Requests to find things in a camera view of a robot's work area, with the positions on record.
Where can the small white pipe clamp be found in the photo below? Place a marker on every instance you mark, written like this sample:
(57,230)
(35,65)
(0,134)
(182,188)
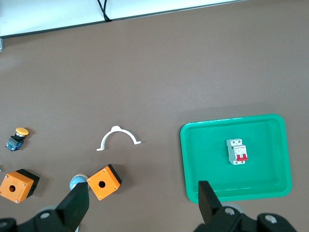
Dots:
(116,128)

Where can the orange button enclosure box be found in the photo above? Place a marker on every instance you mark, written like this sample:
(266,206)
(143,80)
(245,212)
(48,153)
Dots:
(19,181)
(111,177)

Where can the blue dome push button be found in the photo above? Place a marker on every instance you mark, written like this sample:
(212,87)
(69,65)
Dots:
(76,181)

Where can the white circuit breaker red switch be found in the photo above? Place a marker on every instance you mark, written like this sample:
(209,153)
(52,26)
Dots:
(235,154)

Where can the white table border panel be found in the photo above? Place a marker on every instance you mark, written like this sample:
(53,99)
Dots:
(48,14)

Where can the green plastic tray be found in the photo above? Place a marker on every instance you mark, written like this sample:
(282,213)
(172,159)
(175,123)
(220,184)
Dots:
(212,145)

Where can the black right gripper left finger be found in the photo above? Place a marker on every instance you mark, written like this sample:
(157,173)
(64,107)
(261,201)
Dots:
(74,205)

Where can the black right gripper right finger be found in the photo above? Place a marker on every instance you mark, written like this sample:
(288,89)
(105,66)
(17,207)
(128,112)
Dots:
(207,203)

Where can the grey metal edge bracket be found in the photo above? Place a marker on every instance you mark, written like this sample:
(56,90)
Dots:
(1,44)

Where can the orange mushroom push button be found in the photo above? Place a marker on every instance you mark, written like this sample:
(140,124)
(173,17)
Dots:
(15,142)

